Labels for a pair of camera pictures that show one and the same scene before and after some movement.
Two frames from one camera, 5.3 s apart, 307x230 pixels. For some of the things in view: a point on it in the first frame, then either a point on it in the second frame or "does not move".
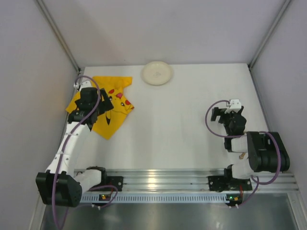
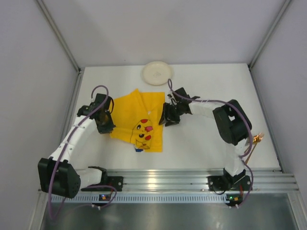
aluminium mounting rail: (189, 179) does not move
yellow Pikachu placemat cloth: (118, 89) -> (136, 118)
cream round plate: (157, 73) does not move
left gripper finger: (104, 106) -> (105, 125)
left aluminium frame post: (60, 34) does not move
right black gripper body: (222, 115) -> (170, 115)
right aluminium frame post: (276, 22) does not move
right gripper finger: (223, 119) -> (169, 123)
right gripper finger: (217, 111) -> (171, 112)
